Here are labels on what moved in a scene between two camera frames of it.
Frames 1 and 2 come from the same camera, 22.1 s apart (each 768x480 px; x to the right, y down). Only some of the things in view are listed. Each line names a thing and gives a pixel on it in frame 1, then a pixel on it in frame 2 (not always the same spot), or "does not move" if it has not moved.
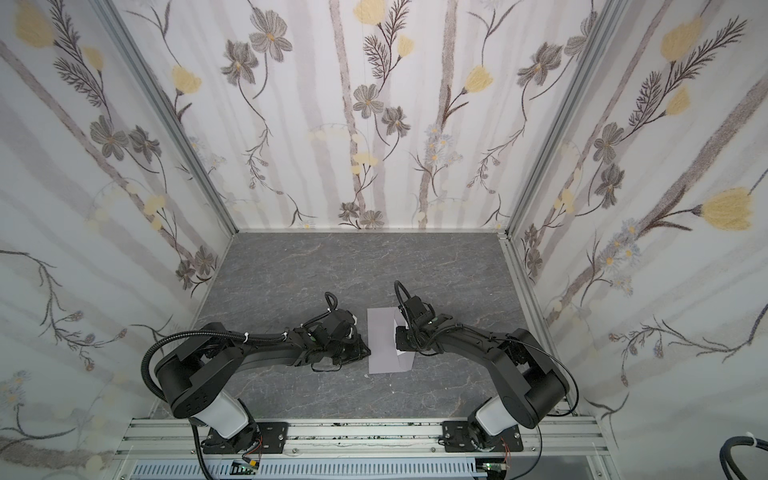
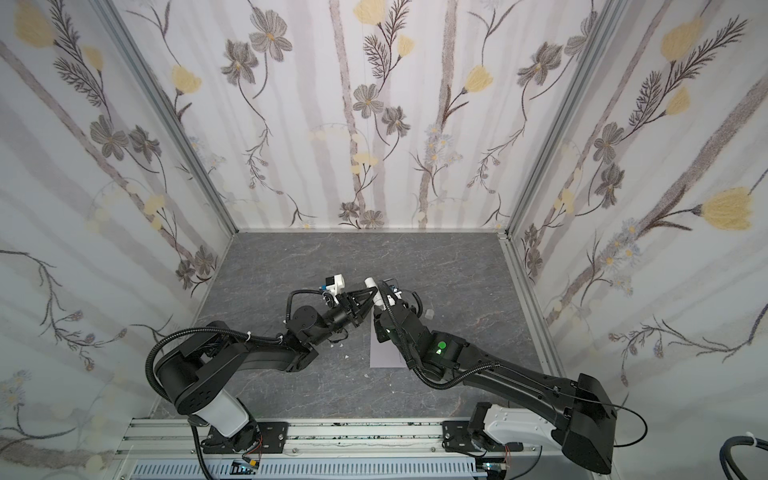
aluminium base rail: [543, 437] does not move
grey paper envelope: [383, 356] does not move
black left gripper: [351, 347] → [346, 306]
